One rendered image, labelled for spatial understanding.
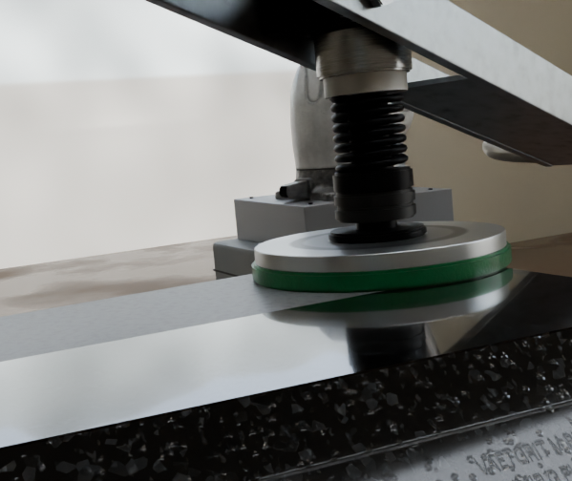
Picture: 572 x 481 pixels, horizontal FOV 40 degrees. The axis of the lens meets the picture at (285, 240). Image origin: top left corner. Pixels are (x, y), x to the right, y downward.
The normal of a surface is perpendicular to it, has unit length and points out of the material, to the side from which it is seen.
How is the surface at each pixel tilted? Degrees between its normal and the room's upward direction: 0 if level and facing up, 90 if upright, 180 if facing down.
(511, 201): 90
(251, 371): 0
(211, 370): 0
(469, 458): 45
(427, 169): 90
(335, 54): 90
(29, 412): 0
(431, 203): 90
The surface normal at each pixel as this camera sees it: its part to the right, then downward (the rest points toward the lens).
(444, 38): 0.70, 0.02
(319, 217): 0.44, 0.06
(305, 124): -0.65, 0.12
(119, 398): -0.09, -0.99
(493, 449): 0.20, -0.65
